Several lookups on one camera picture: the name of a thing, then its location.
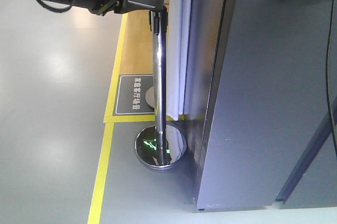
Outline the white curtain behind fridge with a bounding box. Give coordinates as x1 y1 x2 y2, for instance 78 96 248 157
166 0 192 121

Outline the grey fridge with open door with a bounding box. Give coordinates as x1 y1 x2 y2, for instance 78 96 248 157
195 0 336 211

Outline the grey floor sign Chinese text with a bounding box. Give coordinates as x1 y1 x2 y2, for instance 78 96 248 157
113 74 154 115

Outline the yellow floor tape line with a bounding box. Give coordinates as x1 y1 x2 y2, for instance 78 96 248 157
88 11 193 223

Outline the chrome stanchion post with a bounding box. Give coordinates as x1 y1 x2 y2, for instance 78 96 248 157
135 6 187 171

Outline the black camera cable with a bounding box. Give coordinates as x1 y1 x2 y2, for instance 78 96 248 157
325 0 337 156

